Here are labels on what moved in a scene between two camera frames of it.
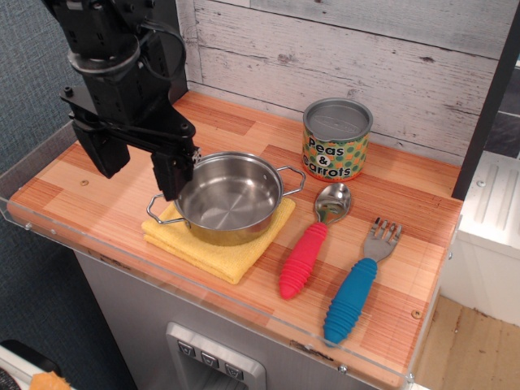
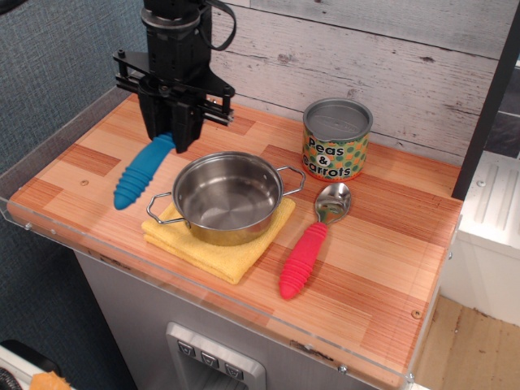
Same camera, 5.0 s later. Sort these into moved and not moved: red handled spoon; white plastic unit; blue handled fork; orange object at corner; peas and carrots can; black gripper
Moved: black gripper; blue handled fork
Not moved: red handled spoon; white plastic unit; orange object at corner; peas and carrots can
